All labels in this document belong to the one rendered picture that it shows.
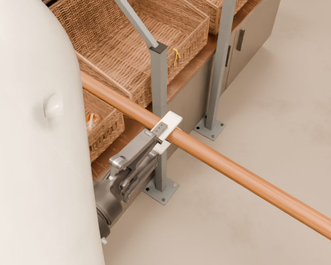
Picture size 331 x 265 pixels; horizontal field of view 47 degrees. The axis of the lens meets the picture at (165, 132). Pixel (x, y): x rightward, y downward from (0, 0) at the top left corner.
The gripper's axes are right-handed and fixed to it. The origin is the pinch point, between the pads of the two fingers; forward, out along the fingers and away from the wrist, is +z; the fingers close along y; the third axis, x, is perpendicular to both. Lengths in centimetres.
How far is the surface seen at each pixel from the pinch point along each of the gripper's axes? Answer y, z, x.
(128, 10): 13, 38, -42
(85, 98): 53, 26, -58
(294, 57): 117, 170, -20
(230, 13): 37, 85, -31
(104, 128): 49, 17, -39
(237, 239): 118, 39, 13
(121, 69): 59, 50, -62
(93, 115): 54, 22, -50
